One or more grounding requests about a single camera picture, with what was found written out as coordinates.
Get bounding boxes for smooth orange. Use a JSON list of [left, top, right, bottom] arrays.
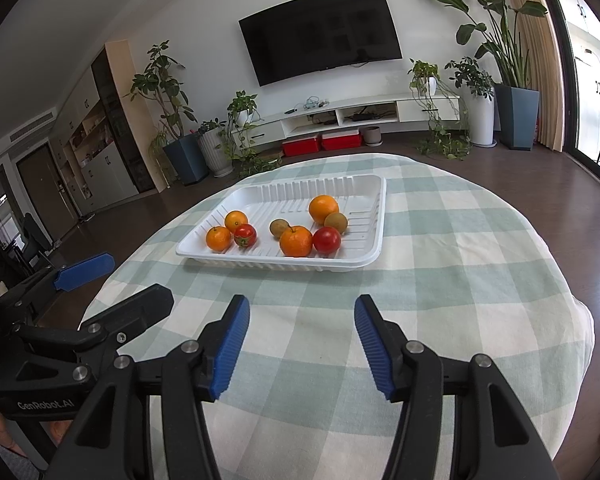
[[309, 195, 339, 226], [204, 226, 234, 252]]

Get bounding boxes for small orange mandarin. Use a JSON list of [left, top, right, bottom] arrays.
[[224, 210, 249, 233]]

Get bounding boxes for red tomato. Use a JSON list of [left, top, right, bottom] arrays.
[[312, 226, 341, 255], [233, 223, 258, 248]]

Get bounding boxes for small yellow-brown fruit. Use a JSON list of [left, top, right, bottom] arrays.
[[268, 219, 290, 240]]

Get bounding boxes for large rough orange mandarin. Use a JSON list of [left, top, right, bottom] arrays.
[[279, 226, 313, 258]]

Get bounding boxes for yellow-brown round fruit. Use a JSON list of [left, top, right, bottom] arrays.
[[323, 211, 349, 235]]

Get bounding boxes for wood and white cabinet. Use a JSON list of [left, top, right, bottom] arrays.
[[48, 40, 168, 216]]

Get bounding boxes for plant in white ribbed pot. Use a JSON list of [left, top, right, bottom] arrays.
[[195, 118, 233, 178]]

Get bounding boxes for green white checked tablecloth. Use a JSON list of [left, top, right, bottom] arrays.
[[87, 154, 595, 479]]

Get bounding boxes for tall plant blue pot left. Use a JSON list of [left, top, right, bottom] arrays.
[[128, 40, 209, 185]]

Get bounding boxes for trailing plant on console left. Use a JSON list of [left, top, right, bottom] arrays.
[[220, 90, 282, 177]]

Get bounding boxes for trailing plant on console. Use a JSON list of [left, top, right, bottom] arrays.
[[220, 90, 282, 177], [408, 58, 470, 160]]

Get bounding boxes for red storage box left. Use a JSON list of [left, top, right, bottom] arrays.
[[282, 134, 320, 157]]

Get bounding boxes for red storage box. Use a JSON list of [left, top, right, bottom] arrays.
[[282, 134, 320, 157], [321, 129, 363, 151]]

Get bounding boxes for white plastic tray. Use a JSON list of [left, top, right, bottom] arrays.
[[174, 173, 388, 274]]

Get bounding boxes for red storage box right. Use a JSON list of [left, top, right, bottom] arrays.
[[321, 129, 363, 151]]

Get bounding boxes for trailing plant on console right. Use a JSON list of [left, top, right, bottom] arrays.
[[408, 58, 470, 160]]

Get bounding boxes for small grey pot on floor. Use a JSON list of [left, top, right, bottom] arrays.
[[361, 126, 382, 146]]

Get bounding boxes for white tv console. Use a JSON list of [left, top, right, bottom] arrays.
[[252, 92, 460, 148]]

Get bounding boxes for bushy plant tall white pot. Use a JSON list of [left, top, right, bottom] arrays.
[[445, 56, 496, 148]]

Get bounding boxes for large leaf plant blue pot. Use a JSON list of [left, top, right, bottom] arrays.
[[436, 0, 547, 151]]

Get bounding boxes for beige curtain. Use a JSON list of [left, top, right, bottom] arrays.
[[507, 0, 565, 152]]

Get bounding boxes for black wall television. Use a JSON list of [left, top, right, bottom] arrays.
[[239, 0, 402, 86]]

